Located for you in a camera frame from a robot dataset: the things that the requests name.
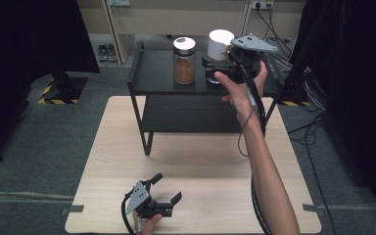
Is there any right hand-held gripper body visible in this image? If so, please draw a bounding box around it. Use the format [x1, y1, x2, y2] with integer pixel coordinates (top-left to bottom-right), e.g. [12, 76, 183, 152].
[226, 32, 279, 84]

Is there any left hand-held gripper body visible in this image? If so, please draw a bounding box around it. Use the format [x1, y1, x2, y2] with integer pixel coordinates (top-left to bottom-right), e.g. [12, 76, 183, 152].
[124, 180, 174, 220]

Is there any white-lid jar with yellow button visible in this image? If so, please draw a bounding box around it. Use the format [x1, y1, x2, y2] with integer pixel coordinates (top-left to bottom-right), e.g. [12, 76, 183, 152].
[205, 28, 236, 85]

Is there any glass spice jar metal lid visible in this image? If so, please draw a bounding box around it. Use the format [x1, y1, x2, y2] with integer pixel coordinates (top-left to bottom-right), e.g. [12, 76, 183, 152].
[171, 36, 197, 85]

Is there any black metal shelf rack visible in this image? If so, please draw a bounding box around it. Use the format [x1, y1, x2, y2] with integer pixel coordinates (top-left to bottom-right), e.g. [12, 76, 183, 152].
[126, 40, 290, 157]

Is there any person's left hand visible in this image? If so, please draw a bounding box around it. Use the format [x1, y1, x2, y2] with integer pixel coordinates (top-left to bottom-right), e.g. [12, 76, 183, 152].
[132, 210, 165, 235]

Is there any person's right hand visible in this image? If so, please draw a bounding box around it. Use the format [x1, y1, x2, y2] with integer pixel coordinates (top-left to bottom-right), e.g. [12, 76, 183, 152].
[213, 60, 269, 127]

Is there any black stand base hazard tape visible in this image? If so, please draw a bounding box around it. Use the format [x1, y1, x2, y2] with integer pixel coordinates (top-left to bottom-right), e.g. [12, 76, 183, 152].
[37, 68, 89, 106]
[273, 79, 311, 108]

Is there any grey tape strip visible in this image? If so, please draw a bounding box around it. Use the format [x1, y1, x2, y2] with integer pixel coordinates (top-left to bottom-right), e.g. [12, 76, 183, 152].
[302, 203, 326, 217]
[61, 204, 85, 215]

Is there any grey sneaker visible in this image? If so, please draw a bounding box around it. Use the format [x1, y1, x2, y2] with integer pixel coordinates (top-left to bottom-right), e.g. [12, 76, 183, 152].
[107, 42, 118, 63]
[96, 43, 109, 63]

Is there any black curtain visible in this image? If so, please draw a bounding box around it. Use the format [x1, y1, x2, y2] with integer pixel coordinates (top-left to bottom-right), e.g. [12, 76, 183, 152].
[287, 0, 376, 226]
[0, 0, 101, 169]

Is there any white power strip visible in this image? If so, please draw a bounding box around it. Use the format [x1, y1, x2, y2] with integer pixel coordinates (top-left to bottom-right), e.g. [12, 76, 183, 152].
[109, 0, 132, 8]

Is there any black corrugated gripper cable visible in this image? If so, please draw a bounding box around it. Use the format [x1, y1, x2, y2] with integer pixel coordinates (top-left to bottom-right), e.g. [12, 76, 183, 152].
[120, 193, 137, 235]
[229, 53, 273, 235]

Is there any white wall socket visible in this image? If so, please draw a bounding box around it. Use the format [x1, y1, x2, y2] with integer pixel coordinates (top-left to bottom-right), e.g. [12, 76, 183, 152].
[251, 0, 275, 10]

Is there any bundle of black floor cables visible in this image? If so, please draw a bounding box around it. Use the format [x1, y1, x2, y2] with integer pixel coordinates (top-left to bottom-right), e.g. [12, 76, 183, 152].
[258, 8, 329, 114]

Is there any thin grey wire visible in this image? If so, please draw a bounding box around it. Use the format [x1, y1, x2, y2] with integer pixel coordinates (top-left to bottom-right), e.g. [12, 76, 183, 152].
[237, 107, 257, 159]

